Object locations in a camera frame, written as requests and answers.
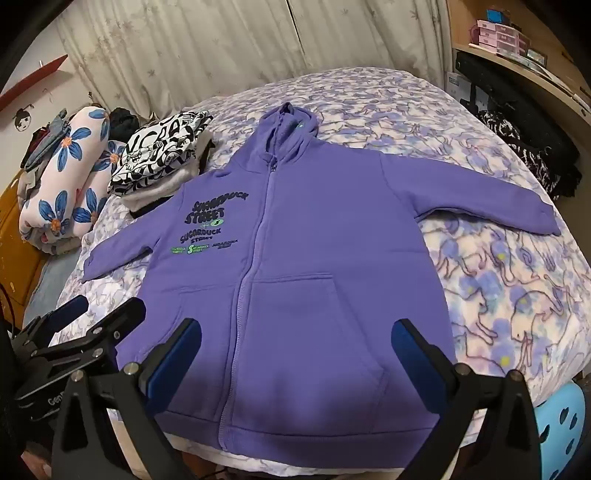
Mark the cat print fleece blanket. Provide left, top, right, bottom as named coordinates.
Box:
left=48, top=69, right=591, bottom=467

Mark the cream folded garment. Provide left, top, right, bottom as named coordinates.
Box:
left=121, top=138, right=214, bottom=214

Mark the wooden shelf unit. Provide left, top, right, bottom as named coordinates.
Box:
left=447, top=0, right=591, bottom=153

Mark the orange wooden bed frame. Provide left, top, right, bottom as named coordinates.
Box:
left=0, top=168, right=49, bottom=319

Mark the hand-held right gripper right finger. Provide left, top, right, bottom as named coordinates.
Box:
left=391, top=318, right=542, bottom=480

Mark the cream leaf-print curtain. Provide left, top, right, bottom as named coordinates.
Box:
left=55, top=0, right=451, bottom=121

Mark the stack of pink boxes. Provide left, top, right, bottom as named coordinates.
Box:
left=468, top=17, right=529, bottom=58

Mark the rolled blue floral quilt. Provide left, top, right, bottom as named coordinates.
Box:
left=17, top=105, right=127, bottom=254

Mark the grey clothes pile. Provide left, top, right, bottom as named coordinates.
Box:
left=21, top=110, right=70, bottom=172

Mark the black clothes heap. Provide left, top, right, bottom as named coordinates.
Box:
left=108, top=107, right=140, bottom=139

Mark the light blue stool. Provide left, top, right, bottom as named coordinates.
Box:
left=533, top=382, right=587, bottom=480

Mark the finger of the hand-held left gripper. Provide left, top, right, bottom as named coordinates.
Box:
left=28, top=298, right=147, bottom=370
left=10, top=295, right=89, bottom=356

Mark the black wall sticker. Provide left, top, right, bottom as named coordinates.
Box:
left=13, top=102, right=36, bottom=133

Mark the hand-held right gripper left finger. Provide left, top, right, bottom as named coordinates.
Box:
left=51, top=318, right=201, bottom=480

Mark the black fringed cloth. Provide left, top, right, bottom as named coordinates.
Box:
left=455, top=51, right=578, bottom=153

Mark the purple zip hoodie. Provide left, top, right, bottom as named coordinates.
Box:
left=82, top=102, right=561, bottom=437

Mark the white printed box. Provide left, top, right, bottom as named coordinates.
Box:
left=444, top=71, right=472, bottom=100

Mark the red wall decoration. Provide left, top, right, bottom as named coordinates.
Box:
left=0, top=54, right=69, bottom=109

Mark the grey bed sheet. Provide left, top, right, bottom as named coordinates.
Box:
left=23, top=249, right=85, bottom=334

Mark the black and white printed garment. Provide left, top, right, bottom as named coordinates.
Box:
left=107, top=110, right=214, bottom=197

